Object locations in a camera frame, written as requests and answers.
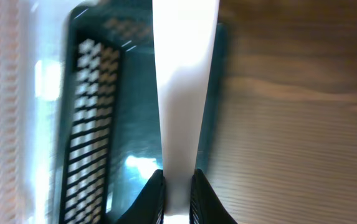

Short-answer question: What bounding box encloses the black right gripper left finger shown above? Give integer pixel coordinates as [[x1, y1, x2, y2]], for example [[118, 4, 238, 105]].
[[116, 169, 166, 224]]

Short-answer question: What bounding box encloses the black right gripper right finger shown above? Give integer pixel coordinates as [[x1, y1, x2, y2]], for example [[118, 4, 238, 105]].
[[189, 169, 237, 224]]

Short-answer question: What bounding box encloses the white plastic fork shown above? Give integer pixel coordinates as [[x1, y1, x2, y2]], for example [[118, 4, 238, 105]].
[[152, 0, 219, 216]]

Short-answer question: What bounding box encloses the dark green plastic basket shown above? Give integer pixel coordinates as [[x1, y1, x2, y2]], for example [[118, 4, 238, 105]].
[[53, 1, 227, 223]]

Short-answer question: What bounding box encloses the clear plastic basket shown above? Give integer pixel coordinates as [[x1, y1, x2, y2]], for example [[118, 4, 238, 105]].
[[0, 0, 77, 223]]

